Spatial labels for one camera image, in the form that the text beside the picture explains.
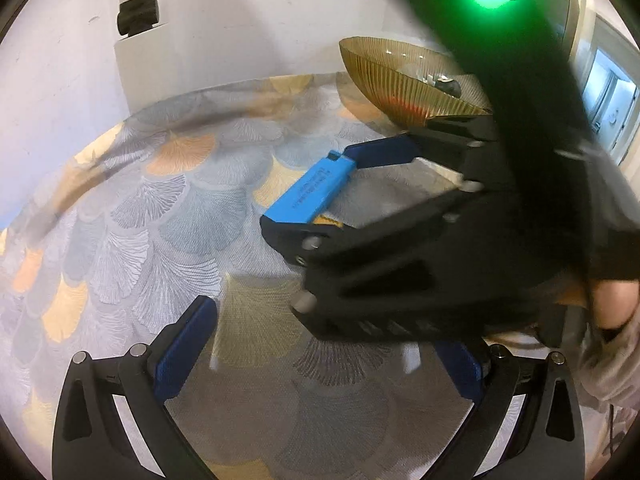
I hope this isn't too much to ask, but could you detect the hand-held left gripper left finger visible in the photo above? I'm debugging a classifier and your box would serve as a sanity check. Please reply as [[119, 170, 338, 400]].
[[51, 295, 219, 480]]

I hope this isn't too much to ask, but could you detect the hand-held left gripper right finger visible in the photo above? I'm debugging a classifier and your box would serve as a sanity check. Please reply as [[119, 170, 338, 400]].
[[435, 340, 586, 480]]

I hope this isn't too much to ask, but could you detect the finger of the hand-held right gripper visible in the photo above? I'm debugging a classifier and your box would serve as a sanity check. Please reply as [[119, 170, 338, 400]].
[[345, 117, 501, 189], [260, 192, 551, 343]]

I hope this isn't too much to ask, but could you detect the amber ribbed glass bowl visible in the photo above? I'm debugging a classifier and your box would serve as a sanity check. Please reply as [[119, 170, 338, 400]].
[[339, 36, 493, 129]]

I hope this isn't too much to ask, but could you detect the blue rectangular box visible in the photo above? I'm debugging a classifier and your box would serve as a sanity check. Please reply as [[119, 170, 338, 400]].
[[261, 151, 358, 224]]

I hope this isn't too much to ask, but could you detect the person's right hand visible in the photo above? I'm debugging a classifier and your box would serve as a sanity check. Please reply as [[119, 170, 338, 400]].
[[592, 280, 640, 331]]

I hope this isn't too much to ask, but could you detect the white framed glass door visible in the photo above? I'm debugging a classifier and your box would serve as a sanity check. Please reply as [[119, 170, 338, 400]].
[[565, 0, 640, 171]]

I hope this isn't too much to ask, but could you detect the leaf-patterned tablecloth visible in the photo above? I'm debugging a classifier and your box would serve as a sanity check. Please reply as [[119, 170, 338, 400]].
[[0, 72, 640, 480]]

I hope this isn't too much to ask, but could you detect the white cylinder stand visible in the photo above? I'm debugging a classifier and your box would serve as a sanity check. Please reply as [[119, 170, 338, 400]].
[[114, 20, 177, 116]]

